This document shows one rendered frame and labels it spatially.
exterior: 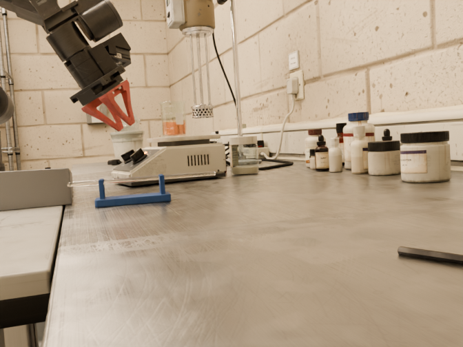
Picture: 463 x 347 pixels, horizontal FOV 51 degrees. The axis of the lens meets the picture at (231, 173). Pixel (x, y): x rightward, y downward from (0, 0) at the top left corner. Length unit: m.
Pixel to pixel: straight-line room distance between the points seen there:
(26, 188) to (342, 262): 0.51
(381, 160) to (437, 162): 0.14
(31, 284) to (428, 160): 0.55
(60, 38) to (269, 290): 0.71
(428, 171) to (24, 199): 0.56
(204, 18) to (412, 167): 0.84
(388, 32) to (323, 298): 0.93
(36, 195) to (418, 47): 0.75
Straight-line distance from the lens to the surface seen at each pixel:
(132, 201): 0.66
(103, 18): 0.92
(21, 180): 0.73
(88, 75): 0.90
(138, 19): 3.53
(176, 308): 0.25
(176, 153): 0.93
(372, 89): 1.18
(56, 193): 0.73
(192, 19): 1.41
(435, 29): 1.03
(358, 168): 0.91
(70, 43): 0.91
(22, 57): 3.46
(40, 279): 0.36
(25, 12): 0.94
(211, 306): 0.25
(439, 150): 0.74
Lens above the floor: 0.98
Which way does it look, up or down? 4 degrees down
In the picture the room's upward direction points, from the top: 3 degrees counter-clockwise
